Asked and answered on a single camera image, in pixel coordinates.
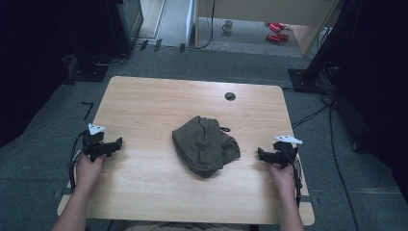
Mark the person's right hand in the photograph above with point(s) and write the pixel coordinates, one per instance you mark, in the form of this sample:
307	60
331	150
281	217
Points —
283	179

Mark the black cabinet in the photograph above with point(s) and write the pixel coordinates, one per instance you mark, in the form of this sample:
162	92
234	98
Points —
128	22

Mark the grey mug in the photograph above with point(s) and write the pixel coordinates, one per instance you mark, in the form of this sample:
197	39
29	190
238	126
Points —
227	26

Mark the person's lap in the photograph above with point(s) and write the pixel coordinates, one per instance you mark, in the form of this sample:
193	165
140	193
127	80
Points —
179	227

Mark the olive green shorts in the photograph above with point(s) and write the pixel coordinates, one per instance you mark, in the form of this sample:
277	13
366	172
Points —
198	147

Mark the red can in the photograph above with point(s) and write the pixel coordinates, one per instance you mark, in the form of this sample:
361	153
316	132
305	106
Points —
282	25
273	38
275	28
284	37

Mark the person's left hand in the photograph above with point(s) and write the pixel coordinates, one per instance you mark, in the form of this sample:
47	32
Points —
88	171

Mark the black stand base plate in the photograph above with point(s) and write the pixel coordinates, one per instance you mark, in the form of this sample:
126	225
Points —
303	82
88	72

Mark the light wooden furniture frame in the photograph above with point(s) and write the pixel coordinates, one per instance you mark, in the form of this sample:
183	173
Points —
266	9

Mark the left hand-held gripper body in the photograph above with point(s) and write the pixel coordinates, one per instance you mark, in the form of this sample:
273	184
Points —
94	146

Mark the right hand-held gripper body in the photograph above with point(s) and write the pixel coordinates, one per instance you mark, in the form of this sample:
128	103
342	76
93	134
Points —
284	154

